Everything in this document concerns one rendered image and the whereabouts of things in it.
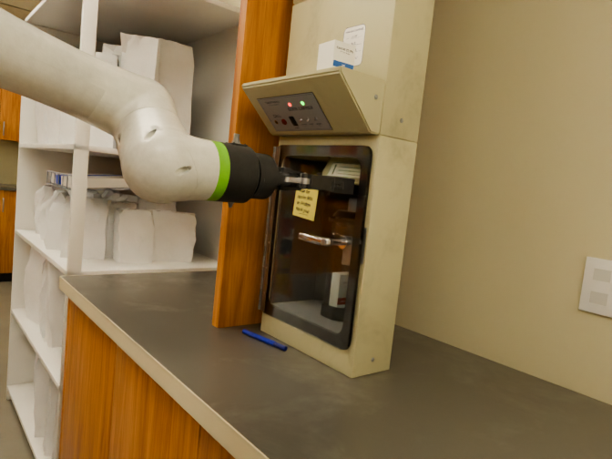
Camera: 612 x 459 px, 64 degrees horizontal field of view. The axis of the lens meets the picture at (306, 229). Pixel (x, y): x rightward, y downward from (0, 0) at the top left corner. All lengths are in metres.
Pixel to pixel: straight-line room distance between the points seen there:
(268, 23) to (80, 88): 0.61
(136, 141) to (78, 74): 0.12
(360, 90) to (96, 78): 0.43
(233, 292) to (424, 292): 0.53
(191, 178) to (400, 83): 0.46
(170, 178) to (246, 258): 0.56
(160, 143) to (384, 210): 0.46
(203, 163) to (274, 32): 0.61
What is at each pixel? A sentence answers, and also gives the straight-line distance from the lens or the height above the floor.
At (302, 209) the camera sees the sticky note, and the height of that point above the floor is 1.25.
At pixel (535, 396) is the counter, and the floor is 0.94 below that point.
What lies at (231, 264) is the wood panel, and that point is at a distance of 1.19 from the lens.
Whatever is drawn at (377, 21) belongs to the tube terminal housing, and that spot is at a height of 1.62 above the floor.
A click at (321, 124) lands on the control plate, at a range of 0.99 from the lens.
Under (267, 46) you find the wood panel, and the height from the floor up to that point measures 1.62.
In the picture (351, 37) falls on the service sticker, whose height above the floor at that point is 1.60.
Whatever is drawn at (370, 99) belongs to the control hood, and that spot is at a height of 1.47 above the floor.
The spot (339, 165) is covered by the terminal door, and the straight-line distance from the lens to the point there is 0.98.
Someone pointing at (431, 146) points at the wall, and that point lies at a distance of 1.40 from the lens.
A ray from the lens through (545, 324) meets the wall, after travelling 1.23.
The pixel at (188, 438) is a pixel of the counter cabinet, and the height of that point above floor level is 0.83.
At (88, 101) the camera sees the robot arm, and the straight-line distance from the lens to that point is 0.75.
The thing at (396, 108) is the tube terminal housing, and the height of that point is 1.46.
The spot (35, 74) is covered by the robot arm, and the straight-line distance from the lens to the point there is 0.73.
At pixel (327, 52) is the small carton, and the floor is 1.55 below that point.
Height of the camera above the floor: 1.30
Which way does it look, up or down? 5 degrees down
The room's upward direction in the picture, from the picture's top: 6 degrees clockwise
